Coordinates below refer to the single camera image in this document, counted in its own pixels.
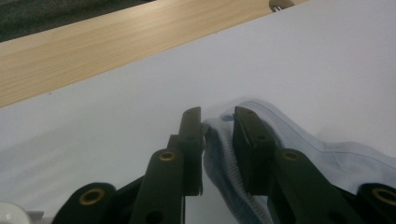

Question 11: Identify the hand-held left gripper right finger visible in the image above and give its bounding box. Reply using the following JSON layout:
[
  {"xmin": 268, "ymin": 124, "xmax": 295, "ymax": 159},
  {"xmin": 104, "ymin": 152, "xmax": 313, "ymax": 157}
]
[{"xmin": 232, "ymin": 105, "xmax": 278, "ymax": 198}]

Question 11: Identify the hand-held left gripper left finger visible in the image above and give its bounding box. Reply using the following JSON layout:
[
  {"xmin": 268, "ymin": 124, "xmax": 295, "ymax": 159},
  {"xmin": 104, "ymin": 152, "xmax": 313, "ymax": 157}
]
[{"xmin": 167, "ymin": 106, "xmax": 205, "ymax": 198}]

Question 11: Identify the light blue shirt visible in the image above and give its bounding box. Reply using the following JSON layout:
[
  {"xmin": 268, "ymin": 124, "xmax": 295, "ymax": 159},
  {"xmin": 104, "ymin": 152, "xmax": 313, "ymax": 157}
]
[{"xmin": 200, "ymin": 98, "xmax": 396, "ymax": 224}]

